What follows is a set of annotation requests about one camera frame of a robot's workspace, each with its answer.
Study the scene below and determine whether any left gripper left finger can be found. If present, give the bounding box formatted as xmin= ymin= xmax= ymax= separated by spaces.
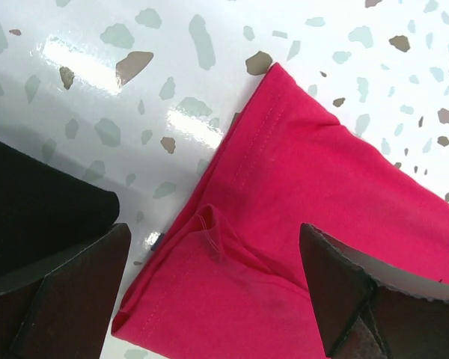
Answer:
xmin=0 ymin=224 xmax=131 ymax=358

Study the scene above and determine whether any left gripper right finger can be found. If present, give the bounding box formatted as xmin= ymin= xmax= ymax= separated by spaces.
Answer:
xmin=299 ymin=224 xmax=449 ymax=359

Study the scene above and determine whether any pink t shirt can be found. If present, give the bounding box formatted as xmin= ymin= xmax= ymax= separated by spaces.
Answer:
xmin=112 ymin=64 xmax=449 ymax=358

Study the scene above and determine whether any folded black t shirt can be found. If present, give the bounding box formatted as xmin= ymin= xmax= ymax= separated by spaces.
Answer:
xmin=0 ymin=142 xmax=120 ymax=276

